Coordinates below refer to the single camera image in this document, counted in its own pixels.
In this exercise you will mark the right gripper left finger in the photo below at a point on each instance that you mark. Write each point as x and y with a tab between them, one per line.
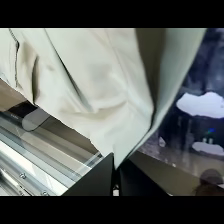
96	181

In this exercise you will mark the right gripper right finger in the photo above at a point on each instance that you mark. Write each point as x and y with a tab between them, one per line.
136	181

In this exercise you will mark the beige garment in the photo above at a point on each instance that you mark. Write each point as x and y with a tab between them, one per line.
100	83

